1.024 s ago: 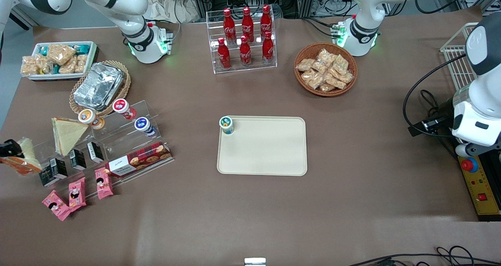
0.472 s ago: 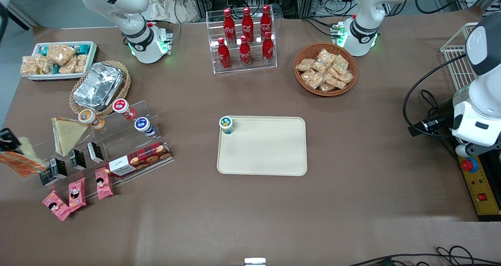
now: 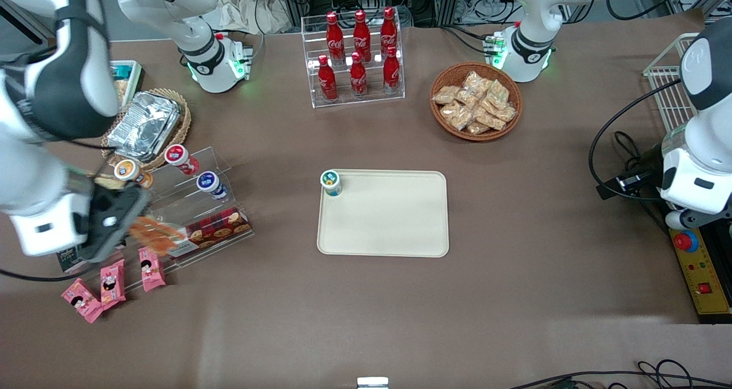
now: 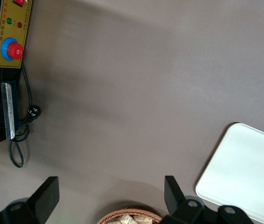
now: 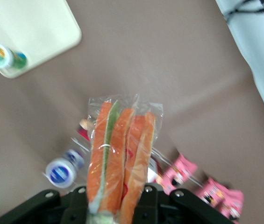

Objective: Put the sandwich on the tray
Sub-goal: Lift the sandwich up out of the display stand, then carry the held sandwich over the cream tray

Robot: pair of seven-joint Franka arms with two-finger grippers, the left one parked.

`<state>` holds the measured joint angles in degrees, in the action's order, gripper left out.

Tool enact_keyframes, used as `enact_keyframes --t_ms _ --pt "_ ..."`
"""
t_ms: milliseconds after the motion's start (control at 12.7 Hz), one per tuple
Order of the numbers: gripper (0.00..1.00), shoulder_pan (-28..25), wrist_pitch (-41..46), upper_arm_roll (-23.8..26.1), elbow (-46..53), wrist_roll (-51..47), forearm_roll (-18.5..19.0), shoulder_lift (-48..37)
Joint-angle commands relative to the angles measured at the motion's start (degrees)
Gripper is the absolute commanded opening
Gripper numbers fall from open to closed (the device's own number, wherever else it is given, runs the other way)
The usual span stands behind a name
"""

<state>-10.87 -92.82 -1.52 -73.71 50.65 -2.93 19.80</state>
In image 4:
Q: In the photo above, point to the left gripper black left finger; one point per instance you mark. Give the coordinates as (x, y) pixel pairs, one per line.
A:
(45, 198)

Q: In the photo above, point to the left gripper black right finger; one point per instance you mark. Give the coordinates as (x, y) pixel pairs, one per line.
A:
(176, 200)

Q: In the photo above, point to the beige plastic tray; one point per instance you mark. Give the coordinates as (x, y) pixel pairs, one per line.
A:
(239, 175)

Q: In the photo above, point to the clear wrapped rice cracker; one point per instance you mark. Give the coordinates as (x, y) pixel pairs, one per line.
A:
(124, 220)
(143, 219)

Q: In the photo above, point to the round wicker snack basket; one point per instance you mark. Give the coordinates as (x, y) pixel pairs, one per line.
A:
(109, 215)

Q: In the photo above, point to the black box yellow control panel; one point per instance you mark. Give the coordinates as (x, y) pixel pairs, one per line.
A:
(8, 28)

